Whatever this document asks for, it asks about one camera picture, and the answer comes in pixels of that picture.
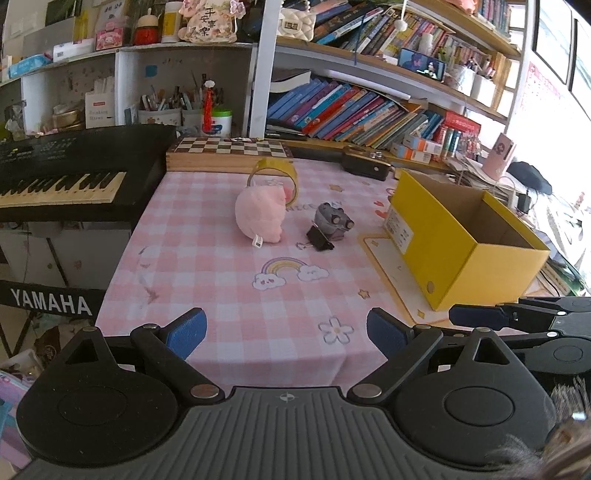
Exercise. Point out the yellow cardboard box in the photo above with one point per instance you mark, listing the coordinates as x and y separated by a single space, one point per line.
461 258

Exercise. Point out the pink checked tablecloth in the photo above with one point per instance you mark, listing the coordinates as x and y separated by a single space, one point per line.
207 277

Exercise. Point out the yellow bottle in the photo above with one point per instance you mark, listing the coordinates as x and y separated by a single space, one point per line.
171 23

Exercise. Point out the pink plush toy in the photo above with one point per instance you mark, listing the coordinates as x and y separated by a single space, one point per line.
258 217

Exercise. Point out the stack of papers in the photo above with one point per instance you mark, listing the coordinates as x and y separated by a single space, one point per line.
475 177

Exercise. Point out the dark brown clasp case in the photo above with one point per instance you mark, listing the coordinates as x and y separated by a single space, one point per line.
364 164

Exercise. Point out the white paper box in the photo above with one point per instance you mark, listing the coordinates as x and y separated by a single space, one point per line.
99 110

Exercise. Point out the white pearl handbag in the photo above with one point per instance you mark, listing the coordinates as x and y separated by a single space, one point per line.
297 23

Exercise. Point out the white tub green lid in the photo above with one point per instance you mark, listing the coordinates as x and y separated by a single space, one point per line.
221 123

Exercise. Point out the pink cylinder holder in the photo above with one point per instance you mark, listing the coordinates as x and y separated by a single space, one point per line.
498 154

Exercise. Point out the black binder clip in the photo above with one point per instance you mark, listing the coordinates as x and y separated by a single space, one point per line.
318 239

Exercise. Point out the red bottle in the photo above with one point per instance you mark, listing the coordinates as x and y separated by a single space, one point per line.
209 110

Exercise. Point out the red dictionary set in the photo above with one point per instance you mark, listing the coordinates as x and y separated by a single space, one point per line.
459 134

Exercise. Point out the row of blue books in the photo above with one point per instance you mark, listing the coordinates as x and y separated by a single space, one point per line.
332 106

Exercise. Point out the row of mixed books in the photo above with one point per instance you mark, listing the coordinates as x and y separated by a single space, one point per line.
378 27

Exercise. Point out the black charger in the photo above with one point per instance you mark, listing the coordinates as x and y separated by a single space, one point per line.
524 203

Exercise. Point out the pink wall poster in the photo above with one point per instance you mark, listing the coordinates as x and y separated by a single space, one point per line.
540 90

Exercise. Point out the black electronic keyboard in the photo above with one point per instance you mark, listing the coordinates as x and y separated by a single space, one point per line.
69 157

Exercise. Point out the yellow tape roll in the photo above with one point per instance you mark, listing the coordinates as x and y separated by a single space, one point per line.
277 168

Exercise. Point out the white bookshelf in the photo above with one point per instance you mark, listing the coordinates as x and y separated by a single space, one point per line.
256 92

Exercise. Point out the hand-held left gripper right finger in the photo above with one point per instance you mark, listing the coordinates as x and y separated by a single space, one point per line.
387 332

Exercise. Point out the wooden chessboard box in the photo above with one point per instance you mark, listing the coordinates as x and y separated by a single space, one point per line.
226 150

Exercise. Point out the black framed wall picture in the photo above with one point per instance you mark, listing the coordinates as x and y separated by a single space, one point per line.
582 55
551 37

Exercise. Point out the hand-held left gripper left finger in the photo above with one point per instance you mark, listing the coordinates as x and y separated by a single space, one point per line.
187 330

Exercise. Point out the pink blue school bag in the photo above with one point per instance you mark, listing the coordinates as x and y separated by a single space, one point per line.
11 401

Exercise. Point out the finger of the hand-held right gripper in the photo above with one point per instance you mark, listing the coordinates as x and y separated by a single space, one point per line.
475 316

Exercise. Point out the grey toy car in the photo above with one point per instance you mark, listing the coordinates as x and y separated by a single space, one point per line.
333 220

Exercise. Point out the floral cat ornament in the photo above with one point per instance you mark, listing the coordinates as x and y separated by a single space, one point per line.
207 25

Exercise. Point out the pen holder with pens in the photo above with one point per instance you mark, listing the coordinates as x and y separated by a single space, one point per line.
166 115

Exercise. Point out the pink cartoon card box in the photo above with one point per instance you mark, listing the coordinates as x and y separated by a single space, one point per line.
110 39

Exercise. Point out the orange white small box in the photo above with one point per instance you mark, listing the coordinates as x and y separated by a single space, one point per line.
411 153
424 144

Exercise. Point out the white pen container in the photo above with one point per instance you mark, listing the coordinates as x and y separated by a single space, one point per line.
484 91
461 81

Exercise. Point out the person's right forearm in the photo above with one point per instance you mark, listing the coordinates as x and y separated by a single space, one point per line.
568 443

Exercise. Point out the white orange-edged desk mat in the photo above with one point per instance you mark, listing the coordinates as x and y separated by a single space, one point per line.
385 267

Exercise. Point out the phone playing video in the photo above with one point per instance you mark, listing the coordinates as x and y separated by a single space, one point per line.
421 63

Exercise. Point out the black keyboard stand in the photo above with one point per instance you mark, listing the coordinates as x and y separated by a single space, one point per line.
46 300

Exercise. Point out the red jar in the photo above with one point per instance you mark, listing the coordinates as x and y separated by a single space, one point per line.
146 32

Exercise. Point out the blue tissue pack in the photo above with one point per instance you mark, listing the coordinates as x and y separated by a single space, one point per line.
27 65

